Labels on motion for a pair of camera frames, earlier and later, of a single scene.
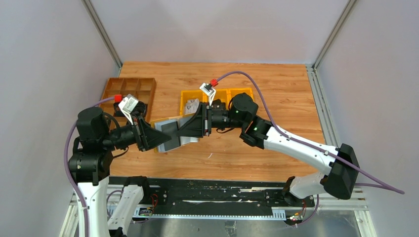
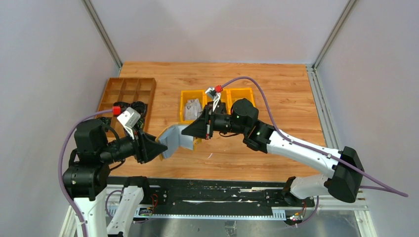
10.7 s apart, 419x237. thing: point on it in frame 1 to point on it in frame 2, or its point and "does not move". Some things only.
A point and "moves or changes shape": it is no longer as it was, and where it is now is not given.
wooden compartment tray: (142, 88) does not move
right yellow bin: (233, 91) does not move
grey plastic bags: (191, 106) does not move
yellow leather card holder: (170, 126) moves or changes shape
